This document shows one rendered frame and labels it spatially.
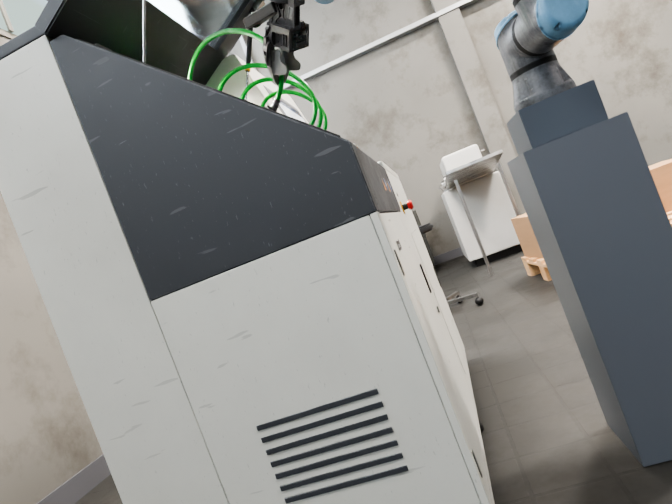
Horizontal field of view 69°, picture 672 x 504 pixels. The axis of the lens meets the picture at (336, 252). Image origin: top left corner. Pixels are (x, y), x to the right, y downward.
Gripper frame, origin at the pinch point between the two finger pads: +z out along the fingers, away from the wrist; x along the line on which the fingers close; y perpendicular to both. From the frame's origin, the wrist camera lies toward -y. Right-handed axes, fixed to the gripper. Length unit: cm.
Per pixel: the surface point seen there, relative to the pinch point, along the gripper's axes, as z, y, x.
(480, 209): 246, -47, 356
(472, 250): 283, -37, 333
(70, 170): 16, -23, -48
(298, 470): 63, 52, -51
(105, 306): 42, -4, -58
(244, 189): 13.1, 16.8, -29.4
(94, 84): -1.2, -24.5, -36.2
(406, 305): 28, 58, -23
